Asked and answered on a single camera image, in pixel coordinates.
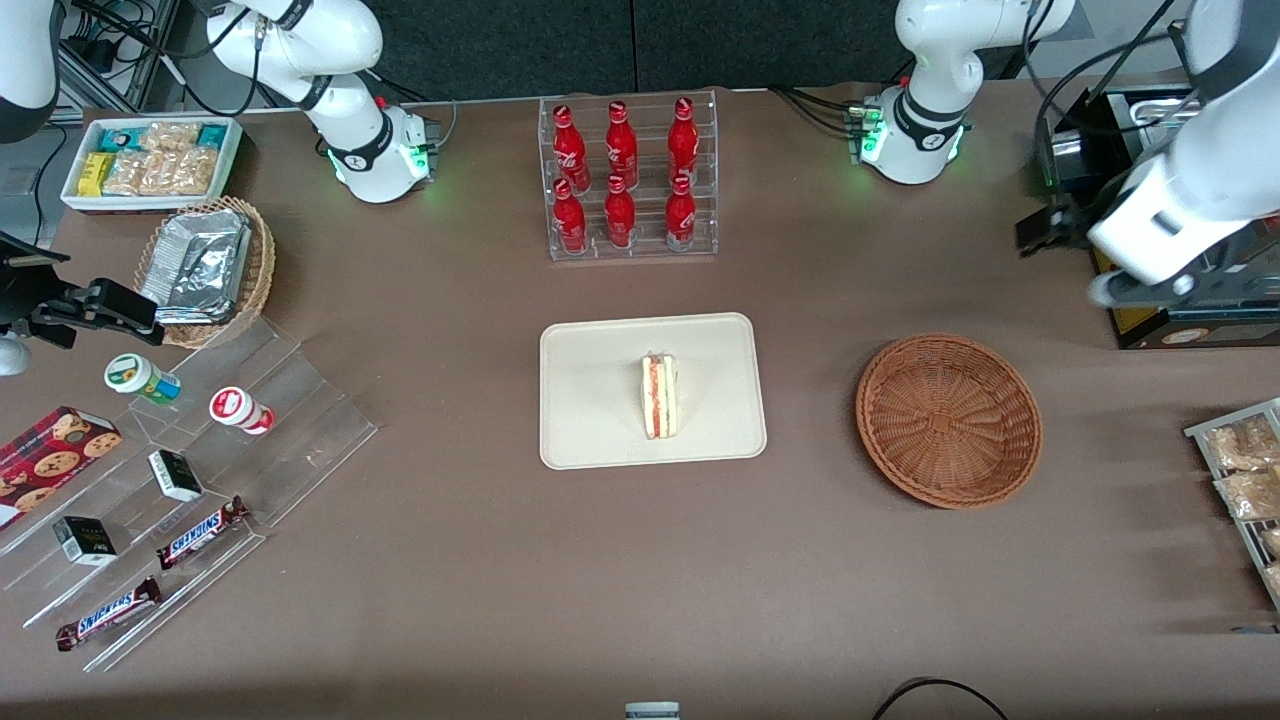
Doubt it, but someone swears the beige plastic tray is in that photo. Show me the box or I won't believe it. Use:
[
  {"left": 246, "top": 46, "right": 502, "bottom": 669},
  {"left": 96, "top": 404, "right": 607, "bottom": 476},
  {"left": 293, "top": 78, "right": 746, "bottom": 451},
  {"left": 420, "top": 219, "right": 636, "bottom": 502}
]
[{"left": 539, "top": 312, "right": 768, "bottom": 471}]

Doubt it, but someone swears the small black box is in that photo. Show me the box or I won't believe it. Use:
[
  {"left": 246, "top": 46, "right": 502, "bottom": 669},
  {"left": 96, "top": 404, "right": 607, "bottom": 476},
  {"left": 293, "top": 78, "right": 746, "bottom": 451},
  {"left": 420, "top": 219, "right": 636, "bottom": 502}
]
[
  {"left": 52, "top": 516, "right": 119, "bottom": 567},
  {"left": 148, "top": 449, "right": 205, "bottom": 503}
]

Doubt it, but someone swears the red cola bottle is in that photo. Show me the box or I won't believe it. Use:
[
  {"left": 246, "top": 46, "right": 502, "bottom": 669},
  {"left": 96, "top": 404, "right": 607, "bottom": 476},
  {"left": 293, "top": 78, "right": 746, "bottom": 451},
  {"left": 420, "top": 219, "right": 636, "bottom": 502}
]
[
  {"left": 552, "top": 104, "right": 591, "bottom": 191},
  {"left": 668, "top": 97, "right": 701, "bottom": 184},
  {"left": 604, "top": 101, "right": 640, "bottom": 189},
  {"left": 603, "top": 176, "right": 638, "bottom": 249},
  {"left": 552, "top": 179, "right": 589, "bottom": 255},
  {"left": 664, "top": 174, "right": 698, "bottom": 251}
]

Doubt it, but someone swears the red label white cup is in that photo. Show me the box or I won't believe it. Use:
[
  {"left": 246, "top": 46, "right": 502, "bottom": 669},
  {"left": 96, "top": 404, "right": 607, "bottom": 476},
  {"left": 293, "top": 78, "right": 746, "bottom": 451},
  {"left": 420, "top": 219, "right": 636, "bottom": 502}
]
[{"left": 209, "top": 386, "right": 276, "bottom": 436}]

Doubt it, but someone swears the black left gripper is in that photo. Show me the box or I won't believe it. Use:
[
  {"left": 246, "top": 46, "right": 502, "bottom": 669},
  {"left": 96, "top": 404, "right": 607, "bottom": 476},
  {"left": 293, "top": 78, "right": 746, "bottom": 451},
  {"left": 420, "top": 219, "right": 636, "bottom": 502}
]
[{"left": 1017, "top": 190, "right": 1114, "bottom": 258}]

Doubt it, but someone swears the Snickers chocolate bar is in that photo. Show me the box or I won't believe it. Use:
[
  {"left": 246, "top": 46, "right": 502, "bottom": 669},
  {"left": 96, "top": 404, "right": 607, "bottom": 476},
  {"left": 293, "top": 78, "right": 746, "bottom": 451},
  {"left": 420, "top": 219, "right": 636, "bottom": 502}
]
[
  {"left": 156, "top": 496, "right": 251, "bottom": 571},
  {"left": 55, "top": 577, "right": 163, "bottom": 652}
]

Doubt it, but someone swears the white rectangular snack bin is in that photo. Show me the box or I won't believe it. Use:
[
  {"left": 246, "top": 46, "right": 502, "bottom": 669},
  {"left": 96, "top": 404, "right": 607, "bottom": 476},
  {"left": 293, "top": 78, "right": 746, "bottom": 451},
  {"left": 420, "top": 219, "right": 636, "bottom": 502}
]
[{"left": 60, "top": 116, "right": 244, "bottom": 216}]

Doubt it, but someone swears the green label white cup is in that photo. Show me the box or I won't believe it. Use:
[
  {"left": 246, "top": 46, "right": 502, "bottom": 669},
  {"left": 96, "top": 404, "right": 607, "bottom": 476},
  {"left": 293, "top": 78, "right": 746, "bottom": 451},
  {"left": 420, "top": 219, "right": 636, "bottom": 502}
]
[{"left": 104, "top": 353, "right": 183, "bottom": 406}]

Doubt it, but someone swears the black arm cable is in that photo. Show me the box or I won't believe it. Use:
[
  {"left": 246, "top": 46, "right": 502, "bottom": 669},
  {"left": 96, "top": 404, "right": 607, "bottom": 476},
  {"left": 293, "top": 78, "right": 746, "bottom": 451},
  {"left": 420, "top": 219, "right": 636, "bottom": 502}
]
[{"left": 1022, "top": 0, "right": 1201, "bottom": 136}]

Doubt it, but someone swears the tray of packaged snacks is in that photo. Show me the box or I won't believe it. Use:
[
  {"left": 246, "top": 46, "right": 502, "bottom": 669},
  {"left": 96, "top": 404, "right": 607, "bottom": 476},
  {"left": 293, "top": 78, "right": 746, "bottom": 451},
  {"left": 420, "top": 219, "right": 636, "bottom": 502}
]
[{"left": 1184, "top": 398, "right": 1280, "bottom": 611}]

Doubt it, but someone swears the round brown wicker basket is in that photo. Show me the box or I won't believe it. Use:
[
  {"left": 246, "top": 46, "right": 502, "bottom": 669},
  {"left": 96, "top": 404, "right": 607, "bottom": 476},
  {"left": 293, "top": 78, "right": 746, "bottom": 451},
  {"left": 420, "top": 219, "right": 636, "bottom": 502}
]
[{"left": 855, "top": 333, "right": 1044, "bottom": 511}]

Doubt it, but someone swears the black countertop appliance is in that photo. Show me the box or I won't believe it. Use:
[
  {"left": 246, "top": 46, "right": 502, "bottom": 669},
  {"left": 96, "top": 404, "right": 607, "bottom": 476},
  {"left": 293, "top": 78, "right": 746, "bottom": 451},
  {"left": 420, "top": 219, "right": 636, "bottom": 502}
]
[{"left": 1037, "top": 85, "right": 1280, "bottom": 351}]

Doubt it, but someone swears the silver foil tray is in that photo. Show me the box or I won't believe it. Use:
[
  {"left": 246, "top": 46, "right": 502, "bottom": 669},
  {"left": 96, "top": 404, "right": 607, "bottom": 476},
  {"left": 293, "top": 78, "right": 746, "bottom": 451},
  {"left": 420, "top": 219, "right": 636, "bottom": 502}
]
[{"left": 140, "top": 210, "right": 252, "bottom": 326}]

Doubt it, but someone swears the red chocolate cookie box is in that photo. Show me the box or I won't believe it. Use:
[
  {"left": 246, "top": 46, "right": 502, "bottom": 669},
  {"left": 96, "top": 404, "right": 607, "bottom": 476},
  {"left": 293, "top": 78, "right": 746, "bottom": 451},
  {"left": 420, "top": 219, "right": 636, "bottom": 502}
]
[{"left": 0, "top": 405, "right": 123, "bottom": 532}]

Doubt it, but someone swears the clear acrylic bottle rack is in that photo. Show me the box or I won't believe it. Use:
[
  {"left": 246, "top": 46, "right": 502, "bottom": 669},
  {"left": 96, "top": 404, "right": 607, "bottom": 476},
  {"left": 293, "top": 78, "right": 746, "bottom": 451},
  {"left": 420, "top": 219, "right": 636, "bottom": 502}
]
[{"left": 538, "top": 88, "right": 719, "bottom": 263}]

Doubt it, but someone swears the clear cracker packet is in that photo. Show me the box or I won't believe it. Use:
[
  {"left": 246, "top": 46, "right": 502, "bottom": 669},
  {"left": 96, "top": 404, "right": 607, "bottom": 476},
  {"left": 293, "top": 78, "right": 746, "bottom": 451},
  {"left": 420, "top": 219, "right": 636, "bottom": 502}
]
[
  {"left": 105, "top": 150, "right": 173, "bottom": 197},
  {"left": 165, "top": 148, "right": 222, "bottom": 197},
  {"left": 140, "top": 122, "right": 202, "bottom": 154}
]

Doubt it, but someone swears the aluminium frame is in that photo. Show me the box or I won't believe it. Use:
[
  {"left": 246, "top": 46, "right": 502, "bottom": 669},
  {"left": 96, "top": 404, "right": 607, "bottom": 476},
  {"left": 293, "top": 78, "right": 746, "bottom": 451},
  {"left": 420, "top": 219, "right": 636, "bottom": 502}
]
[{"left": 58, "top": 0, "right": 183, "bottom": 113}]

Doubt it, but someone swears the clear acrylic stepped stand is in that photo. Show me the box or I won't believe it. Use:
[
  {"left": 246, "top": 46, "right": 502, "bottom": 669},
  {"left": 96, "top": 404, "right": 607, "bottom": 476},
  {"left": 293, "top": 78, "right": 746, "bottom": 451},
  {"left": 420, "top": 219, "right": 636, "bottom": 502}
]
[{"left": 0, "top": 318, "right": 379, "bottom": 673}]

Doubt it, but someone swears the black cable loop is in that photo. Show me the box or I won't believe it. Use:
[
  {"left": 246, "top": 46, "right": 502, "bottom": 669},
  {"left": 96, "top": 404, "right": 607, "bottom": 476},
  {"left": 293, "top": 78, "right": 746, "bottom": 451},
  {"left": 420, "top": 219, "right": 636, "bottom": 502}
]
[{"left": 870, "top": 677, "right": 1011, "bottom": 720}]

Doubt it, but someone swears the wicker basket with foil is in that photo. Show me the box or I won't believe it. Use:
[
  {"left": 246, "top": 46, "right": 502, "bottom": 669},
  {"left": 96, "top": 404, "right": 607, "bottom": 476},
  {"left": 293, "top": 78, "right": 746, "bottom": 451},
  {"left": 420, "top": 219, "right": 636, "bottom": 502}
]
[{"left": 133, "top": 196, "right": 277, "bottom": 349}]

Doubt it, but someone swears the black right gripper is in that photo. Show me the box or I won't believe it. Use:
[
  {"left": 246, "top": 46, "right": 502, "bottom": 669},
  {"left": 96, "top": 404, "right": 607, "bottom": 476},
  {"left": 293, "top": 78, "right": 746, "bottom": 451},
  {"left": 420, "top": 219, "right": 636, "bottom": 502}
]
[{"left": 0, "top": 232, "right": 166, "bottom": 350}]

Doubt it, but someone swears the triangle sandwich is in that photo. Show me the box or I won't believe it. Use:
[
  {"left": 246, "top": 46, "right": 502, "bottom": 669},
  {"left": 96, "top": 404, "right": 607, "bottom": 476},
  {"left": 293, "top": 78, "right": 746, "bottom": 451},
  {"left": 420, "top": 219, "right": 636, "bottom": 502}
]
[{"left": 641, "top": 351, "right": 680, "bottom": 441}]

